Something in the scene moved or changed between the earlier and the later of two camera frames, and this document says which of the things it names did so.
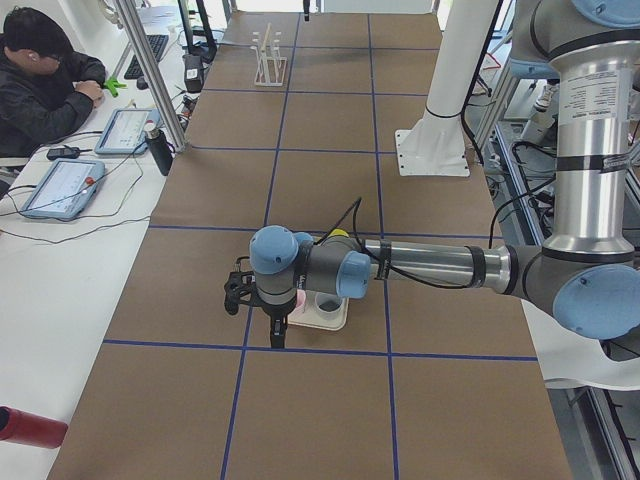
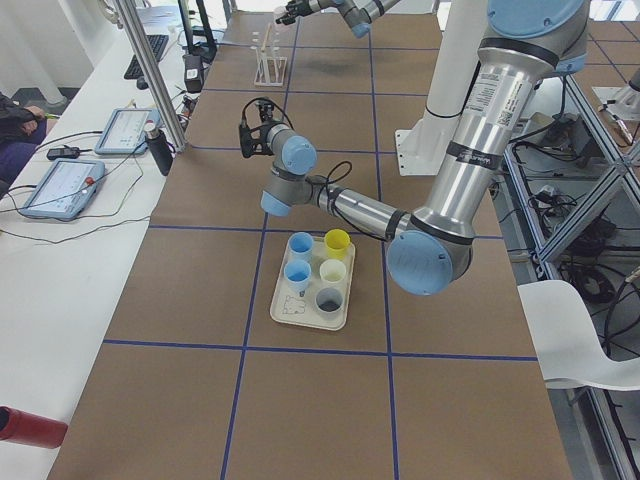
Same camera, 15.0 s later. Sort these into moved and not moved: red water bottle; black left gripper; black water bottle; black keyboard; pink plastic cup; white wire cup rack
Moved: black left gripper; pink plastic cup
Not moved: white wire cup rack; red water bottle; black keyboard; black water bottle
